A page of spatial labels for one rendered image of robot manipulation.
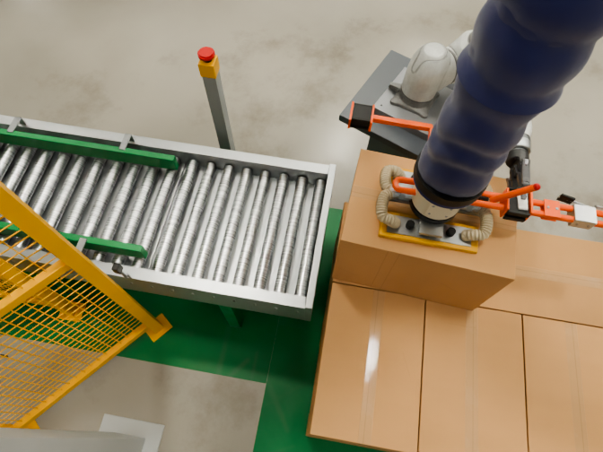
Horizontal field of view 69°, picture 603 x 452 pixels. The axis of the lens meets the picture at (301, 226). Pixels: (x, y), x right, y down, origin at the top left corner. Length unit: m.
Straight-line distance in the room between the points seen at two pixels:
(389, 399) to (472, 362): 0.37
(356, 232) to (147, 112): 2.02
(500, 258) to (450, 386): 0.55
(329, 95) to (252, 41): 0.75
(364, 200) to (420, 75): 0.63
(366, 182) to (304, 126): 1.40
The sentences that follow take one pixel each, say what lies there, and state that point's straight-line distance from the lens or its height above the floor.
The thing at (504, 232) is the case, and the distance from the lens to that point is 1.71.
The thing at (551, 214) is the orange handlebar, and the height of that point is 1.09.
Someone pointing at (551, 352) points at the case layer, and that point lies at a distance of 2.09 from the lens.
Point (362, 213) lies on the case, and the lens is 1.59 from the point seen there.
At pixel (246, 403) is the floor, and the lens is 2.36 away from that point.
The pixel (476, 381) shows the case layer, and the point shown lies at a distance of 1.94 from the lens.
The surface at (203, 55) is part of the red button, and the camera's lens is 1.94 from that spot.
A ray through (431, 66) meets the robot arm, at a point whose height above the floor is 1.02.
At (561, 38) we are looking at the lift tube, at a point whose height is 1.79.
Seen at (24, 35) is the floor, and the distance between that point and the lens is 4.08.
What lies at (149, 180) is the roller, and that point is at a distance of 2.22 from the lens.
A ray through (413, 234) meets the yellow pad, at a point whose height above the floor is 0.97.
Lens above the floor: 2.34
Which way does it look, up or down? 64 degrees down
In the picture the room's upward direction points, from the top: 2 degrees clockwise
